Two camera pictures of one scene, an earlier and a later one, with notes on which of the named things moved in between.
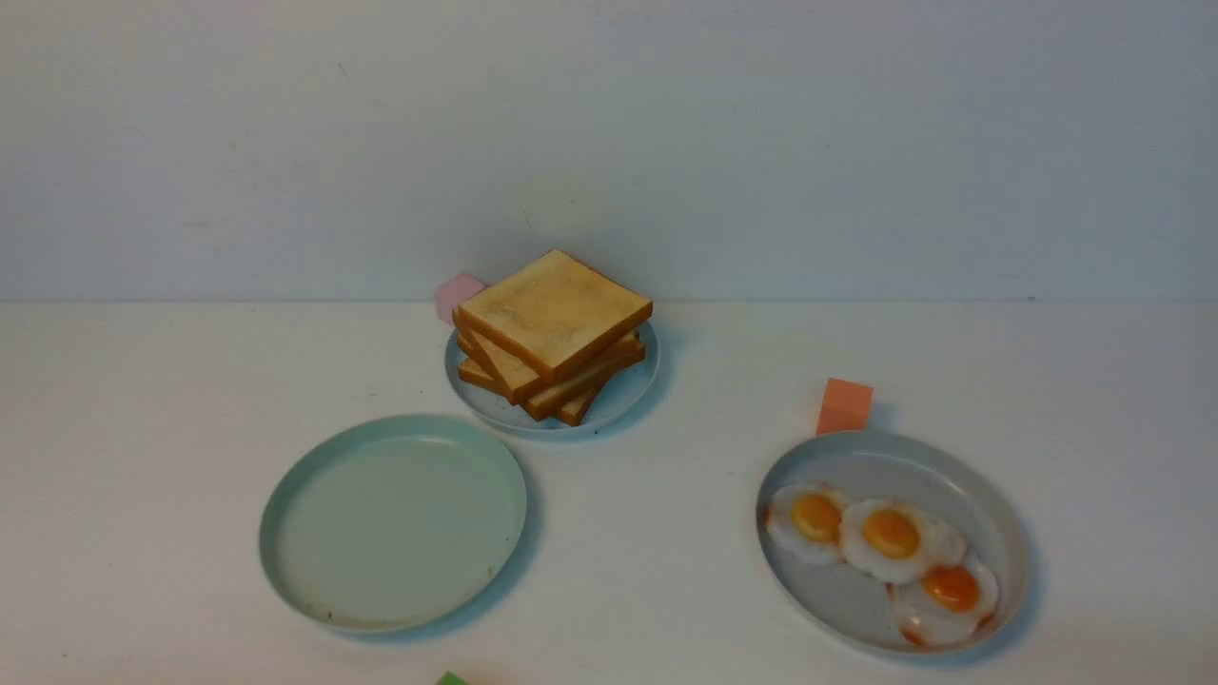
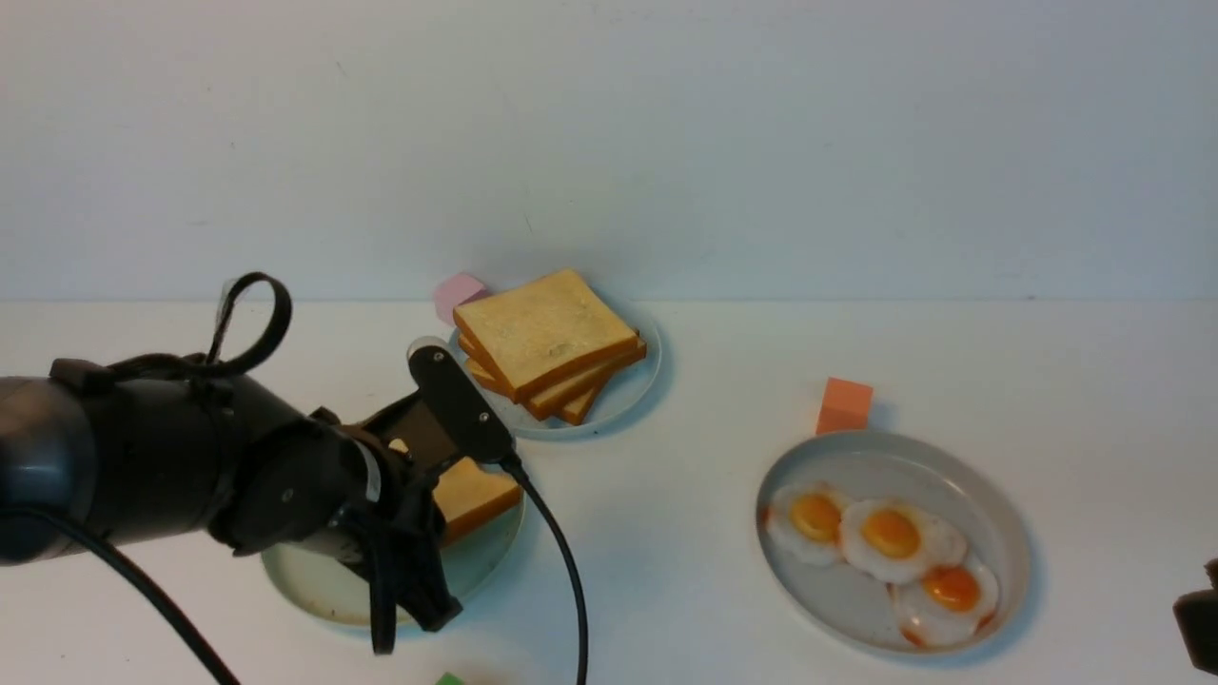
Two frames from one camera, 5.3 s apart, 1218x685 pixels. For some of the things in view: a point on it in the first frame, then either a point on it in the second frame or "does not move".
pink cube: [454, 292] does not move
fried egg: [893, 541] does not move
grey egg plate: [891, 542] does not move
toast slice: [555, 313] -> [470, 494]
